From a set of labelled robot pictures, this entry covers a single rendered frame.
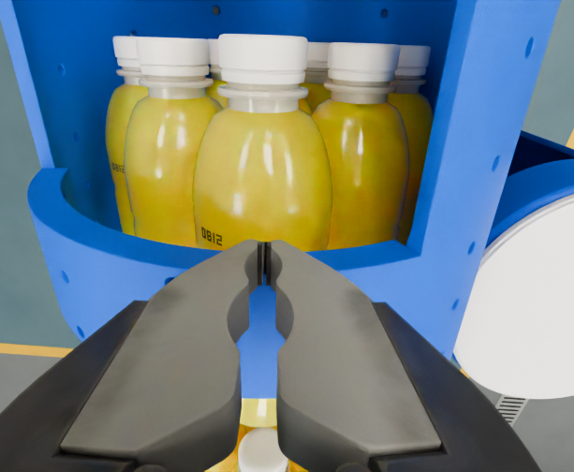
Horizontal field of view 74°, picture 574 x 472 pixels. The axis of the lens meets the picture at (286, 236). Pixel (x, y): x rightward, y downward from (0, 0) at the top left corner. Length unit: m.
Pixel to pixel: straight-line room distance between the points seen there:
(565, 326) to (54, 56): 0.52
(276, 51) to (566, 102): 1.56
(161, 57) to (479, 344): 0.42
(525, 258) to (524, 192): 0.07
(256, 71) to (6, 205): 1.64
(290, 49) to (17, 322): 1.99
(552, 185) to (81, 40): 0.42
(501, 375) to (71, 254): 0.47
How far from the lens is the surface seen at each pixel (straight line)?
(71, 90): 0.31
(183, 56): 0.22
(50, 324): 2.03
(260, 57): 0.17
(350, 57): 0.22
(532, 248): 0.43
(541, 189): 0.45
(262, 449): 0.34
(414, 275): 0.16
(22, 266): 1.89
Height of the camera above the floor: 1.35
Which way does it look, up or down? 63 degrees down
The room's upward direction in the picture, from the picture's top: 176 degrees clockwise
